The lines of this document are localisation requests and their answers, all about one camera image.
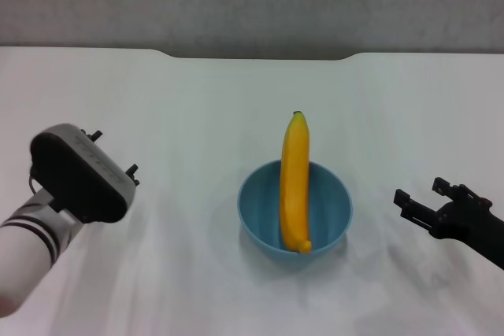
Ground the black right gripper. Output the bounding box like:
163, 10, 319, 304
393, 176, 504, 271

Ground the blue bowl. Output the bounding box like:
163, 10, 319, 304
236, 159, 354, 263

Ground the yellow banana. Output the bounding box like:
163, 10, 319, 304
280, 110, 313, 254

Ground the left arm connector cable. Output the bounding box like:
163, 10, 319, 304
27, 169, 41, 196

